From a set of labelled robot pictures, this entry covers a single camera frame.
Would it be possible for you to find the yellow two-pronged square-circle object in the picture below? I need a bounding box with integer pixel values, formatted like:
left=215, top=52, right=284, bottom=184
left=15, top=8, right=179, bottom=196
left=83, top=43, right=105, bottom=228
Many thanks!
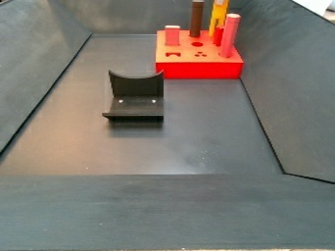
left=209, top=0, right=229, bottom=35

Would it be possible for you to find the black curved regrasp stand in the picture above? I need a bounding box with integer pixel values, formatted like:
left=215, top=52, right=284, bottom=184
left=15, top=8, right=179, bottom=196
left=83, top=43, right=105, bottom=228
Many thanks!
left=101, top=72, right=164, bottom=120

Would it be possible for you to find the red fixture base block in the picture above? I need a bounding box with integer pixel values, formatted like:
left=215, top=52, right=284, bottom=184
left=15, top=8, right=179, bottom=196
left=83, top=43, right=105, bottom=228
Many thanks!
left=156, top=30, right=243, bottom=79

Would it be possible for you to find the red square peg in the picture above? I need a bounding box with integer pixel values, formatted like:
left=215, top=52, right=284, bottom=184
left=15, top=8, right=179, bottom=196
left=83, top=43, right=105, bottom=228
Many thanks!
left=165, top=25, right=180, bottom=46

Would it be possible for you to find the red star peg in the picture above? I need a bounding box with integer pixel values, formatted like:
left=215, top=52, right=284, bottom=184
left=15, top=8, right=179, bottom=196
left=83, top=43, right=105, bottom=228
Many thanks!
left=213, top=25, right=224, bottom=46

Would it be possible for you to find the red hexagonal tall peg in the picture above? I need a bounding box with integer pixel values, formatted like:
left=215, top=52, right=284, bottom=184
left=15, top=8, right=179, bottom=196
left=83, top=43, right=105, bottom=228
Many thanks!
left=220, top=14, right=240, bottom=58

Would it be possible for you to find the dark brown cylinder peg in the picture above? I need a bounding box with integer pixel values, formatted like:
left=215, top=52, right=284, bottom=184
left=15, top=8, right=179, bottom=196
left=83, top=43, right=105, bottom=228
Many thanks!
left=189, top=0, right=204, bottom=37

